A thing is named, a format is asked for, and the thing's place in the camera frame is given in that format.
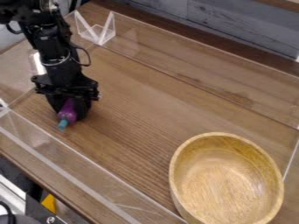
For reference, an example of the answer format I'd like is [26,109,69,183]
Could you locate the black device with yellow label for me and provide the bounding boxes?
[24,194,81,224]

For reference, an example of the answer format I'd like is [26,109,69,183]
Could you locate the black cable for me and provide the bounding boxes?
[0,200,16,224]

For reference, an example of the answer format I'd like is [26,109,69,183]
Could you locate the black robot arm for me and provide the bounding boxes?
[0,0,99,120]

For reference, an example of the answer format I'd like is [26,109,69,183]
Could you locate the brown wooden bowl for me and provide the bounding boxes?
[168,132,284,224]

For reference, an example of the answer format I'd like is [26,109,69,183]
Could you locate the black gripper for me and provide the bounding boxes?
[32,59,99,121]

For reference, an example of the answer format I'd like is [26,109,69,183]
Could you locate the purple toy eggplant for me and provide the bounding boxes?
[59,99,77,130]

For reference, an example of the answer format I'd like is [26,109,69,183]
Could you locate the clear acrylic corner bracket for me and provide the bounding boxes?
[73,11,116,46]

